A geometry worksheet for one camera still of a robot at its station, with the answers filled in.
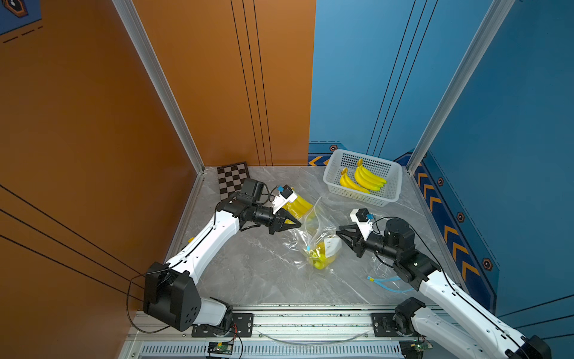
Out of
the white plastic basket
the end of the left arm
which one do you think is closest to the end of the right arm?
the end of the left arm

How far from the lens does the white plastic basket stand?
1.02 meters

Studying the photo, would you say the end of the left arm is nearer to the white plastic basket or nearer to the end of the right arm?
the end of the right arm
